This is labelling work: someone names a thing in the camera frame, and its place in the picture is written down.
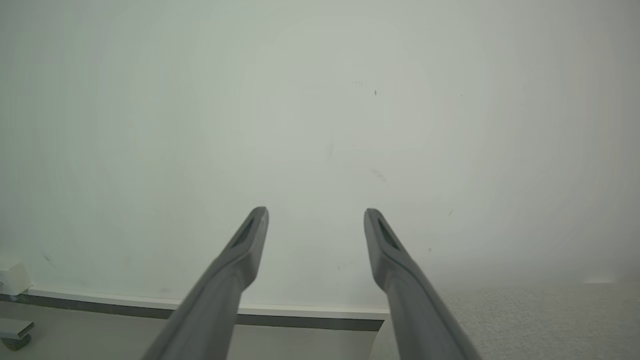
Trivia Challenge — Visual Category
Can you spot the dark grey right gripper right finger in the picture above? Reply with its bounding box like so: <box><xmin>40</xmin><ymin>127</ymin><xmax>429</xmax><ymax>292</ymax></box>
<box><xmin>364</xmin><ymin>208</ymin><xmax>482</xmax><ymax>360</ymax></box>

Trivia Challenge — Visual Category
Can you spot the white and black baseboard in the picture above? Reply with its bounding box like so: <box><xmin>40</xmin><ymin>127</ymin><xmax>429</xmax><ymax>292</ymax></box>
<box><xmin>0</xmin><ymin>286</ymin><xmax>391</xmax><ymax>332</ymax></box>

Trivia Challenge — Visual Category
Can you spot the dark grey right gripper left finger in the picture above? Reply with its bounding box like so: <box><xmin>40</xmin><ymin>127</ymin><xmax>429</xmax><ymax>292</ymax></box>
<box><xmin>141</xmin><ymin>206</ymin><xmax>270</xmax><ymax>360</ymax></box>

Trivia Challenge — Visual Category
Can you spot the grey fabric sofa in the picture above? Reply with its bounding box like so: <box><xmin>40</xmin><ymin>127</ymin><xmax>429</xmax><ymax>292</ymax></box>
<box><xmin>370</xmin><ymin>284</ymin><xmax>640</xmax><ymax>360</ymax></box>

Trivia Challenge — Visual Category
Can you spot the white wall socket box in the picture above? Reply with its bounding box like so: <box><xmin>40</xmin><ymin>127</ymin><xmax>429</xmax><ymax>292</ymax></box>
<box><xmin>0</xmin><ymin>262</ymin><xmax>33</xmax><ymax>297</ymax></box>

